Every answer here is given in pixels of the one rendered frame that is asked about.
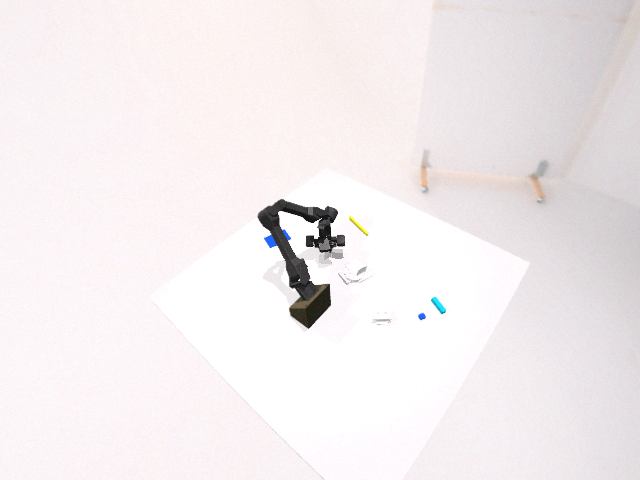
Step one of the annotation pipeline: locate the teal rectangular block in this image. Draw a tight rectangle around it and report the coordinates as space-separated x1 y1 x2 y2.
431 297 446 314

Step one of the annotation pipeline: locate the yellow flat bar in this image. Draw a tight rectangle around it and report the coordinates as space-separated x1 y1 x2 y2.
349 216 368 236

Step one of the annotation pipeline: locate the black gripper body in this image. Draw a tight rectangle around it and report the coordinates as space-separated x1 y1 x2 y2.
306 231 345 247

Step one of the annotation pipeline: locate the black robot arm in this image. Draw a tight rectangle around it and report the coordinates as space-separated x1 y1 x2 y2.
257 199 338 301

